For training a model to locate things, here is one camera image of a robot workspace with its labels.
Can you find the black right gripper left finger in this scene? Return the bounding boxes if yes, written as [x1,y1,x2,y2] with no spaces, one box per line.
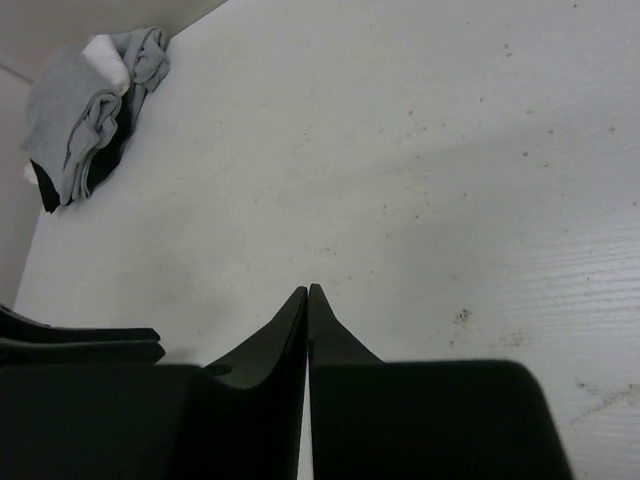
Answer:
[1,288,306,479]

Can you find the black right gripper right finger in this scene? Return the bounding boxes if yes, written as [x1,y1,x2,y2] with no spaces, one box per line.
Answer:
[307,284,572,479]

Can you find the grey folded tank top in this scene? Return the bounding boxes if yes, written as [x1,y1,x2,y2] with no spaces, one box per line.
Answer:
[22,26,170,213]

